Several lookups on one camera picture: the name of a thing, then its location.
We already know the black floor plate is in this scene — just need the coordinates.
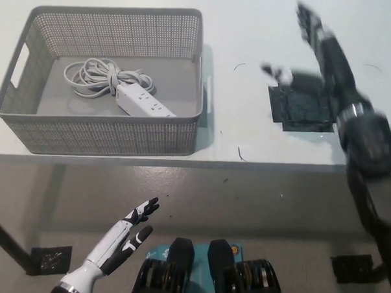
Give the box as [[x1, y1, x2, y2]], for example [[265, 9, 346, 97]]
[[329, 252, 383, 286], [26, 244, 73, 278]]

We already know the grey perforated plastic basket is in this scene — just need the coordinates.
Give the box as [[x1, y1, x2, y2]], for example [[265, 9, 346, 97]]
[[0, 0, 219, 162]]

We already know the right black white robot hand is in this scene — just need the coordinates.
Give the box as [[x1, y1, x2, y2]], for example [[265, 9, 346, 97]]
[[258, 0, 373, 122]]

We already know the white power strip with cable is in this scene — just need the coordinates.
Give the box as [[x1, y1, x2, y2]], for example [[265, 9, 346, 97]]
[[62, 56, 180, 119]]

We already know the black table leg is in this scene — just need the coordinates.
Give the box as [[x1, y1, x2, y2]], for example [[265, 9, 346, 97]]
[[0, 209, 34, 275], [370, 263, 391, 284]]

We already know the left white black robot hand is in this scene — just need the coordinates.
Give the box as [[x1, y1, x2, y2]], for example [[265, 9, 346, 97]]
[[84, 194, 161, 279]]

